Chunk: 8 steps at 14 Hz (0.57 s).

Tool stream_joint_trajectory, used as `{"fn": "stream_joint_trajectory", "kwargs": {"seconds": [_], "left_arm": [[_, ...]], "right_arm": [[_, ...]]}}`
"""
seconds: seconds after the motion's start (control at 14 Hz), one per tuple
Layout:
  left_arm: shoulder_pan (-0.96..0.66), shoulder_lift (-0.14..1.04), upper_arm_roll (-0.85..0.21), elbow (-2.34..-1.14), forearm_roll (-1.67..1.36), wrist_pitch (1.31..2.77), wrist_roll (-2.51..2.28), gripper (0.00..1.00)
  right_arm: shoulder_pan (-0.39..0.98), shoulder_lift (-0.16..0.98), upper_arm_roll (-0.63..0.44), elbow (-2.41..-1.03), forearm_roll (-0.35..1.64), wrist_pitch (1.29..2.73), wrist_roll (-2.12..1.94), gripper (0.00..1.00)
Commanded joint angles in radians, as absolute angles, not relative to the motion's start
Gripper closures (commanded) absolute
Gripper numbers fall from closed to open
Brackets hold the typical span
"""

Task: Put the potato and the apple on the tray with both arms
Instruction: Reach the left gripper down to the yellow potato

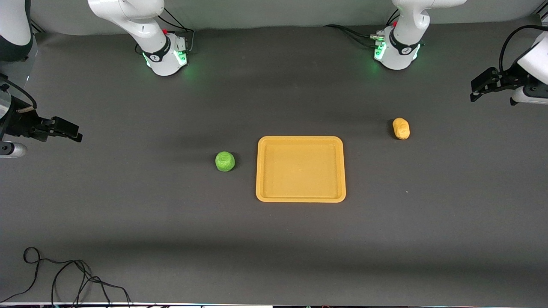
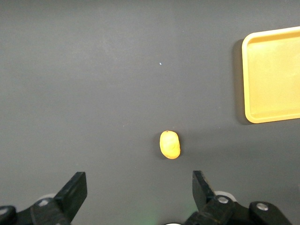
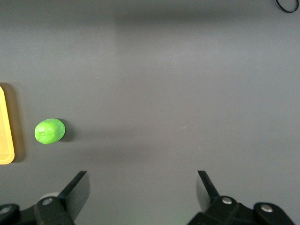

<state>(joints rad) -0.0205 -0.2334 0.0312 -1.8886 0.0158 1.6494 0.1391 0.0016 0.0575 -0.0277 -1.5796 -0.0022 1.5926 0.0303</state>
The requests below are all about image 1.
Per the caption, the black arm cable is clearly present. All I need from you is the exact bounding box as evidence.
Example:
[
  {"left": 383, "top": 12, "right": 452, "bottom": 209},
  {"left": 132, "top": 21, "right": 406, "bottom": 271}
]
[
  {"left": 0, "top": 73, "right": 38, "bottom": 108},
  {"left": 498, "top": 24, "right": 548, "bottom": 74}
]

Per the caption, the black right base cable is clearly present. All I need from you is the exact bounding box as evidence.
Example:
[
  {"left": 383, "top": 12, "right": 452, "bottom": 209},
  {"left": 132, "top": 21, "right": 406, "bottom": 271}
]
[{"left": 135, "top": 8, "right": 196, "bottom": 55}]

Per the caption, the yellow potato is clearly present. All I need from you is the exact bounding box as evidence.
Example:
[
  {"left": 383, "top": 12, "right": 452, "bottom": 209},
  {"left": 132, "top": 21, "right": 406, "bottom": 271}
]
[{"left": 393, "top": 118, "right": 411, "bottom": 140}]

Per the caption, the black base cable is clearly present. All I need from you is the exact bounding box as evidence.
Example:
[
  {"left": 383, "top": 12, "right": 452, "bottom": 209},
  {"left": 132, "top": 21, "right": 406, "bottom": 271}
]
[
  {"left": 324, "top": 24, "right": 382, "bottom": 48},
  {"left": 135, "top": 8, "right": 196, "bottom": 55}
]

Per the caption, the dark grey table cloth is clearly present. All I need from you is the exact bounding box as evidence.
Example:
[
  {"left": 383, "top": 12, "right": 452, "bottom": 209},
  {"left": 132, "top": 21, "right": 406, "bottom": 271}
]
[{"left": 0, "top": 16, "right": 548, "bottom": 306}]

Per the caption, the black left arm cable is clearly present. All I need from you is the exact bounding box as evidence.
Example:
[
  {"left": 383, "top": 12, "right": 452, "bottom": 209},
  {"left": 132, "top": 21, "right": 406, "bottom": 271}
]
[{"left": 498, "top": 24, "right": 548, "bottom": 74}]

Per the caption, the black left base cable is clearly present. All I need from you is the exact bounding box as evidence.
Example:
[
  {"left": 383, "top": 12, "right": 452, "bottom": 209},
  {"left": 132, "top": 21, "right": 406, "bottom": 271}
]
[{"left": 324, "top": 24, "right": 382, "bottom": 48}]

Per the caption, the loose black cable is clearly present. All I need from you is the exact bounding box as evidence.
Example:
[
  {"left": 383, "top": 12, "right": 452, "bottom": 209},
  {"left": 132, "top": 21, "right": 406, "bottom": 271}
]
[{"left": 0, "top": 247, "right": 132, "bottom": 306}]

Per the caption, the green apple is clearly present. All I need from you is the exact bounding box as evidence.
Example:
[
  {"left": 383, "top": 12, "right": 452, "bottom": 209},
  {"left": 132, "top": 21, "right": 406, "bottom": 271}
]
[{"left": 215, "top": 151, "right": 235, "bottom": 172}]

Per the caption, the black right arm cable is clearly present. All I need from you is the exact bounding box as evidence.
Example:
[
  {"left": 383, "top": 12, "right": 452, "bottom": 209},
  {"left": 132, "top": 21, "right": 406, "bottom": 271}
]
[{"left": 0, "top": 73, "right": 38, "bottom": 108}]

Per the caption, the yellow plastic tray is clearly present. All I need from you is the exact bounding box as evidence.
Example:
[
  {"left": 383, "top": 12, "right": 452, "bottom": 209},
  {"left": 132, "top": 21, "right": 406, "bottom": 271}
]
[{"left": 256, "top": 136, "right": 346, "bottom": 203}]

